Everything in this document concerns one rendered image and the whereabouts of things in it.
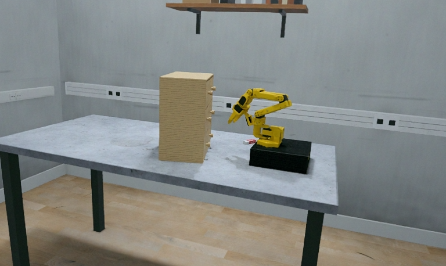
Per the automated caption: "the tan wooden chest of drawers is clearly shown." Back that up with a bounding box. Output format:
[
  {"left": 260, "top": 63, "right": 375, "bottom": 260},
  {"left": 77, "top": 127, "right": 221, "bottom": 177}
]
[{"left": 159, "top": 71, "right": 214, "bottom": 163}]

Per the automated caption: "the red and white eraser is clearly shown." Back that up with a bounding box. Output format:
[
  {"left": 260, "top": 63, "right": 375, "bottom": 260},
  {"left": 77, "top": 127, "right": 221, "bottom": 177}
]
[{"left": 243, "top": 139, "right": 256, "bottom": 145}]

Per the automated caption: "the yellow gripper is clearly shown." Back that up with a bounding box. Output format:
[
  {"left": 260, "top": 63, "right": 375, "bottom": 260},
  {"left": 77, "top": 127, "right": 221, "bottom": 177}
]
[{"left": 228, "top": 101, "right": 253, "bottom": 126}]

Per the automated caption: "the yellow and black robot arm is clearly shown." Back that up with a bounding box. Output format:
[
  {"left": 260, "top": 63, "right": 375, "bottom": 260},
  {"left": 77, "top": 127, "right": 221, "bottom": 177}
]
[{"left": 238, "top": 88, "right": 292, "bottom": 148}]

